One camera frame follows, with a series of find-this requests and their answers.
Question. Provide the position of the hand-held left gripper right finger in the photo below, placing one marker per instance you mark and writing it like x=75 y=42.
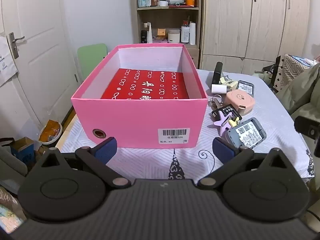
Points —
x=223 y=150

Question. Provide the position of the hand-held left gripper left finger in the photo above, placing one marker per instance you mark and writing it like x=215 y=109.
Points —
x=106 y=148

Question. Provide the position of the grey pocket router white label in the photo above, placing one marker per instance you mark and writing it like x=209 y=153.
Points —
x=246 y=133

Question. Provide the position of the pink cardboard shoe box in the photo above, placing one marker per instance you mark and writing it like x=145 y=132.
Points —
x=140 y=120

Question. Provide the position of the pink round gadget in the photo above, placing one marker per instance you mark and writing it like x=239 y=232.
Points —
x=238 y=101

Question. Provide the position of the white charger plug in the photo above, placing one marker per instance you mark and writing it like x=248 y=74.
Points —
x=219 y=89

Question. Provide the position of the yellow clip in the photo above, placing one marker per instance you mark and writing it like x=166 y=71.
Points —
x=234 y=121

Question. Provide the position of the green jacket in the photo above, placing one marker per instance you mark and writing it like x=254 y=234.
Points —
x=302 y=90

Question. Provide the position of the small black labelled card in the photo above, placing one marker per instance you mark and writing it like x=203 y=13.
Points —
x=228 y=110

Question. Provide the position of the orange bucket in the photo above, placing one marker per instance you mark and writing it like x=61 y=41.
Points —
x=50 y=133

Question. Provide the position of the geometric patterned bag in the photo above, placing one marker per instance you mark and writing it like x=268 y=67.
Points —
x=287 y=68

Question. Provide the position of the cream hair clip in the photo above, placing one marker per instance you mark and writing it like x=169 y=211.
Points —
x=227 y=82

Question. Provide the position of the red printed flat box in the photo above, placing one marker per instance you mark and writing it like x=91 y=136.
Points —
x=147 y=85

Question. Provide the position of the black power bank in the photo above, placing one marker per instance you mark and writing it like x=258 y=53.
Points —
x=218 y=73

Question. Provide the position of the blue cardboard box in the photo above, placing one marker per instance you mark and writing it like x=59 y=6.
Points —
x=22 y=152

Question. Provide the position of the green chair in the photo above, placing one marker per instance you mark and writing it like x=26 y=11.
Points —
x=91 y=57

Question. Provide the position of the floral cloth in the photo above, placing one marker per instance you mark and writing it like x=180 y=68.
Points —
x=10 y=210

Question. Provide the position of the small black container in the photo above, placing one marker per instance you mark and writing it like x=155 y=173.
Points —
x=143 y=37

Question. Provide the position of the light wooden wardrobe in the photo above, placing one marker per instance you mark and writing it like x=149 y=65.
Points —
x=252 y=22

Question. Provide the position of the white tube bottle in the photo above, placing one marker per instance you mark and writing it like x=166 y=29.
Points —
x=192 y=33

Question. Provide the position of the white spray bottle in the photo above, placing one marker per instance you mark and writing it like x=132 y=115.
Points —
x=149 y=33

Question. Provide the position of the white labelled bottle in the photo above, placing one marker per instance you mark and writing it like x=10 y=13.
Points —
x=185 y=33

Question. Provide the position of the white jar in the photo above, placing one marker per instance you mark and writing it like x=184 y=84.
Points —
x=173 y=36

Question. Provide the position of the small orange box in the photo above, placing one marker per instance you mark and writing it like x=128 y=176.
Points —
x=161 y=33

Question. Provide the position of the white printed bag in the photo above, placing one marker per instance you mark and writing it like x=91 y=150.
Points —
x=6 y=62

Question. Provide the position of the wooden shelf unit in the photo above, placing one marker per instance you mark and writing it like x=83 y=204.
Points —
x=170 y=17

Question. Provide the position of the light blue box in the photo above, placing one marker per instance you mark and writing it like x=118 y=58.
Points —
x=142 y=2

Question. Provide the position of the small brown bottle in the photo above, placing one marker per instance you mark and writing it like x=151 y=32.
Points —
x=155 y=1

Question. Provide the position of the clear plastic bag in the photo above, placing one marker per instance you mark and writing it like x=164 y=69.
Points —
x=173 y=0

